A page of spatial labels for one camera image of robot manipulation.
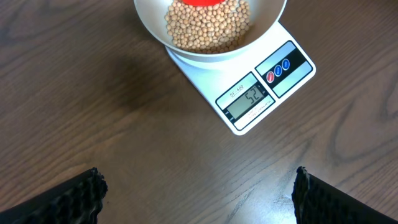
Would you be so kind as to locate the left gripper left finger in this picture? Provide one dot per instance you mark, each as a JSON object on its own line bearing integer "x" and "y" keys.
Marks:
{"x": 78, "y": 200}

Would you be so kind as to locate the red plastic measuring scoop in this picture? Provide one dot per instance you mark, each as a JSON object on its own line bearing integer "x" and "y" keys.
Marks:
{"x": 202, "y": 3}

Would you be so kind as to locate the soybeans in bowl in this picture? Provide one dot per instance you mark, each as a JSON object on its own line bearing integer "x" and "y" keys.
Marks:
{"x": 208, "y": 30}

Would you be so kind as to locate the white round bowl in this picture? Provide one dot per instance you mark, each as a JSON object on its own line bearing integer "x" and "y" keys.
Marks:
{"x": 264, "y": 14}

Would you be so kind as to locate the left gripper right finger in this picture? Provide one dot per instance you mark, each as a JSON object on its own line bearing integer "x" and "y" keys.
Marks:
{"x": 317, "y": 202}

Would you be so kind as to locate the white digital kitchen scale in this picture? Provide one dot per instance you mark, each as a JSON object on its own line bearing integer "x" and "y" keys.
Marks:
{"x": 245, "y": 89}

